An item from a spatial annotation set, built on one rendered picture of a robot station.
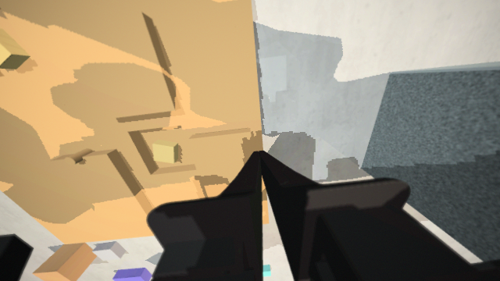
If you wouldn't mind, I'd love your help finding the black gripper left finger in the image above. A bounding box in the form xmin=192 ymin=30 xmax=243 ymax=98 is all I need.
xmin=146 ymin=151 xmax=263 ymax=281

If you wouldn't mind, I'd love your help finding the teal rectangular block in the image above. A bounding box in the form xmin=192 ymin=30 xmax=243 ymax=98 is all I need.
xmin=263 ymin=265 xmax=271 ymax=276

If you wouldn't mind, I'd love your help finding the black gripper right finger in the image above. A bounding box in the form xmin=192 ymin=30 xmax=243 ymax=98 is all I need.
xmin=259 ymin=151 xmax=411 ymax=281

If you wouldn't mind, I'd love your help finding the yellow rectangular block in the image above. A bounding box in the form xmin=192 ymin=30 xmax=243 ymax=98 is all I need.
xmin=0 ymin=28 xmax=30 ymax=69
xmin=153 ymin=140 xmax=178 ymax=164

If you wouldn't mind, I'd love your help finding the brown cube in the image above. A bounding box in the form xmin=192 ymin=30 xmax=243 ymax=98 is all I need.
xmin=32 ymin=242 xmax=97 ymax=281

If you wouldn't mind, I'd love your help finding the purple rectangular block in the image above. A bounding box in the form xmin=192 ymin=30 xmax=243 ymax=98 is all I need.
xmin=112 ymin=268 xmax=152 ymax=281

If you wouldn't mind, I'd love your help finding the orange puzzle board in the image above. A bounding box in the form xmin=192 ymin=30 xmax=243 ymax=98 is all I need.
xmin=0 ymin=0 xmax=263 ymax=244

